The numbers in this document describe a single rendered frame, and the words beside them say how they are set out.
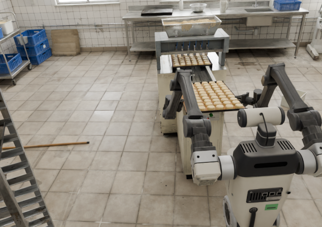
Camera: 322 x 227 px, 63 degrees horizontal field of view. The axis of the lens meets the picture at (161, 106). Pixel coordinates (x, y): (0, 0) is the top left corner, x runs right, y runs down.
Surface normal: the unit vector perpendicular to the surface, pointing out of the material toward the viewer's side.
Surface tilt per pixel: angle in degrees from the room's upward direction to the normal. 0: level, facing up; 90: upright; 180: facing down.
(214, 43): 90
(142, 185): 0
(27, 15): 90
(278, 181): 90
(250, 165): 90
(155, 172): 0
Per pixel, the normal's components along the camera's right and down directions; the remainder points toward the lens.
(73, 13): -0.08, 0.51
